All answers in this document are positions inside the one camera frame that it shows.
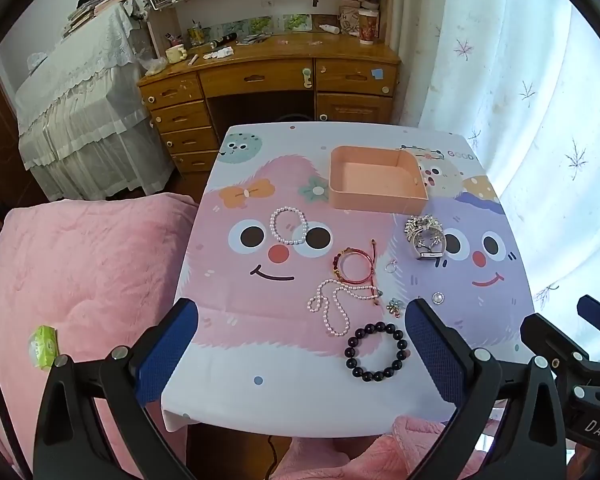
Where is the red string bracelet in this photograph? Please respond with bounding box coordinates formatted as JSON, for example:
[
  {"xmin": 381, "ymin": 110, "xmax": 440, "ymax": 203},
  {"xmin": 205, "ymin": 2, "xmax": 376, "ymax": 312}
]
[{"xmin": 332, "ymin": 240, "xmax": 378, "ymax": 283}]

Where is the pink plastic tray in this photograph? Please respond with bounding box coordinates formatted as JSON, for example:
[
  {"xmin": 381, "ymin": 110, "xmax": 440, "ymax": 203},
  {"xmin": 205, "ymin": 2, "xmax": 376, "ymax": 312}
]
[{"xmin": 328, "ymin": 146, "xmax": 429, "ymax": 212}]

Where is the white lace cover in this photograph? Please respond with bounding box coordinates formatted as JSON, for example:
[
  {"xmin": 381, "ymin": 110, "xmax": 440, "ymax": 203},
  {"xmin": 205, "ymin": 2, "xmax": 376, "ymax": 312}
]
[{"xmin": 12, "ymin": 2, "xmax": 176, "ymax": 201}]

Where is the white pearl bracelet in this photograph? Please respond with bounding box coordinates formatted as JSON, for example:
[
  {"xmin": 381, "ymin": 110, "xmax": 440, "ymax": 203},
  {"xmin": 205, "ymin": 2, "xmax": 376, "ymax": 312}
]
[{"xmin": 269, "ymin": 206, "xmax": 309, "ymax": 246}]

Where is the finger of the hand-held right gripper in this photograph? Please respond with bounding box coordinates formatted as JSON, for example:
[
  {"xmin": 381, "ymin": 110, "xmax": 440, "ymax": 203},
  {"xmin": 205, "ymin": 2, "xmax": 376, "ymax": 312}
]
[
  {"xmin": 519, "ymin": 312, "xmax": 593, "ymax": 376},
  {"xmin": 576, "ymin": 295, "xmax": 600, "ymax": 356}
]

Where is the white leaf print curtain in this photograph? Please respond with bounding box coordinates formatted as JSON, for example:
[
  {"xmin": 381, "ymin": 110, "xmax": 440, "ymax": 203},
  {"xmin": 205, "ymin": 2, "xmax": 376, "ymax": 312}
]
[{"xmin": 395, "ymin": 0, "xmax": 600, "ymax": 361}]

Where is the pink blanket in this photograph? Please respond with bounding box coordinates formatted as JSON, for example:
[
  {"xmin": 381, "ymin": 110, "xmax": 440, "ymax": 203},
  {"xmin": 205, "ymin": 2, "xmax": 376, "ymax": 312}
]
[{"xmin": 0, "ymin": 192, "xmax": 501, "ymax": 480}]

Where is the silver rhinestone bangle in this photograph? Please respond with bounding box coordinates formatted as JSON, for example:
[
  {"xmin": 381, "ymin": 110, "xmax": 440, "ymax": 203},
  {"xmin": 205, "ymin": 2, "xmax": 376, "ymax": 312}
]
[{"xmin": 404, "ymin": 214, "xmax": 447, "ymax": 261}]

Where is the cartoon print tablecloth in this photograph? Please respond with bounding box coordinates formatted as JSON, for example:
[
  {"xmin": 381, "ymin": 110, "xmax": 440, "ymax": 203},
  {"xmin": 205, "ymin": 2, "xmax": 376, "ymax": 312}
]
[{"xmin": 161, "ymin": 124, "xmax": 536, "ymax": 436}]

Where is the wooden desk with drawers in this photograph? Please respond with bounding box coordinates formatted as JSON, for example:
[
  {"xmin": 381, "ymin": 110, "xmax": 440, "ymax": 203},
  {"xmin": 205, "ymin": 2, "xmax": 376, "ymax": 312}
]
[{"xmin": 137, "ymin": 42, "xmax": 402, "ymax": 175}]

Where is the red patterned paper cup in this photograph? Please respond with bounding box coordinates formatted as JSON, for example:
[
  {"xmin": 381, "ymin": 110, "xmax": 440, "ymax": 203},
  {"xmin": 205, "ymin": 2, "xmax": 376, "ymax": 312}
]
[{"xmin": 357, "ymin": 8, "xmax": 381, "ymax": 45}]

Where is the stack of books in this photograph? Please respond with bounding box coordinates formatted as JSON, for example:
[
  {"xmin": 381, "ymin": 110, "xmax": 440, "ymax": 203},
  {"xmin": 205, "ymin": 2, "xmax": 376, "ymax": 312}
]
[{"xmin": 62, "ymin": 0, "xmax": 131, "ymax": 36}]

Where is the dark bead bracelet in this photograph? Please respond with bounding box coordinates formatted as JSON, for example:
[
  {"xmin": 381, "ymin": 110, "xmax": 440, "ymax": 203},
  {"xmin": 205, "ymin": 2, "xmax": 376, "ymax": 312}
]
[{"xmin": 345, "ymin": 322, "xmax": 411, "ymax": 382}]

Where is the green packet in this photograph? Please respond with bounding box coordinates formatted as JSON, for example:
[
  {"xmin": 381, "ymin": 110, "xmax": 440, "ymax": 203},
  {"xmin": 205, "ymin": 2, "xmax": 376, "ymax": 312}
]
[{"xmin": 27, "ymin": 325, "xmax": 60, "ymax": 372}]

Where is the white pearl necklace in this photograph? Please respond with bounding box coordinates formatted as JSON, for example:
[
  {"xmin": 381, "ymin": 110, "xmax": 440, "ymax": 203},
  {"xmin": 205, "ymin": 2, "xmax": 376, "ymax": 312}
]
[{"xmin": 307, "ymin": 280, "xmax": 383, "ymax": 337}]

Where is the patterned gift bag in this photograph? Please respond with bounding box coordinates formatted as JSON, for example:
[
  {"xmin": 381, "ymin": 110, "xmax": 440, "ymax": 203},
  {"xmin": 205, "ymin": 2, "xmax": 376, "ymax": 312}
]
[{"xmin": 339, "ymin": 5, "xmax": 361, "ymax": 36}]

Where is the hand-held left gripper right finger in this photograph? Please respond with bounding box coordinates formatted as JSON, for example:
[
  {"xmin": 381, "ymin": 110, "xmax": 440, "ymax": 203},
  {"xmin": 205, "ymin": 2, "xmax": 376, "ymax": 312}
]
[{"xmin": 404, "ymin": 297, "xmax": 568, "ymax": 480}]

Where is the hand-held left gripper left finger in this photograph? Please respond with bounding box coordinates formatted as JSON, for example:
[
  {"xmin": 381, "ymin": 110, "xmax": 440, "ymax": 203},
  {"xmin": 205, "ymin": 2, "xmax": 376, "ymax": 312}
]
[{"xmin": 32, "ymin": 297, "xmax": 201, "ymax": 480}]

